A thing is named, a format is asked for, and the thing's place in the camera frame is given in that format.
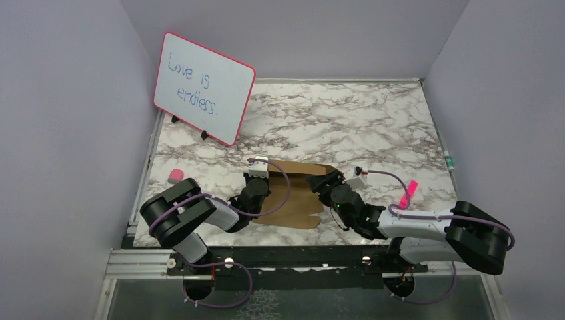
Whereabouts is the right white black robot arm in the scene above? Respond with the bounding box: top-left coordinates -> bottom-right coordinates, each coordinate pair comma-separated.
306,167 -> 516,275

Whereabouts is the brown cardboard box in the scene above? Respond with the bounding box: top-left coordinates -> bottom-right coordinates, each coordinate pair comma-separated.
255,159 -> 336,229

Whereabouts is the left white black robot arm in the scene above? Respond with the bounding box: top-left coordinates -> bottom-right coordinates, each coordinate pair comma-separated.
139,173 -> 271,274

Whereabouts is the green capped marker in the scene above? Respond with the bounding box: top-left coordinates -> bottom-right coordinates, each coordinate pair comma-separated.
443,151 -> 455,171

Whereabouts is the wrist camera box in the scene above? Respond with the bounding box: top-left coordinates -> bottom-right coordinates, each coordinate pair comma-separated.
247,156 -> 269,179
344,166 -> 369,190

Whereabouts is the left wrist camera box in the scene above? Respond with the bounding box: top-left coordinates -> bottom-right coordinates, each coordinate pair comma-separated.
247,156 -> 269,179

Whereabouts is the pink eraser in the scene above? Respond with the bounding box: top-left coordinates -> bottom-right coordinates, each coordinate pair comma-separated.
167,169 -> 184,185

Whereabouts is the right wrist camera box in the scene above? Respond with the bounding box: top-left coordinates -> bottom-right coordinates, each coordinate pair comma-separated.
344,166 -> 369,190

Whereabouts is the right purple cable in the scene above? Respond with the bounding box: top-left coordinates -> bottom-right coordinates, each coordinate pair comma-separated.
362,169 -> 516,305

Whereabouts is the white board with pink frame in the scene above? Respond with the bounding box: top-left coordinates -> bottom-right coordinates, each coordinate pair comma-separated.
153,32 -> 256,146

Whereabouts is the pink marker pen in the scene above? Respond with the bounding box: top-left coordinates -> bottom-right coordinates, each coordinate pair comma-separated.
398,180 -> 418,210

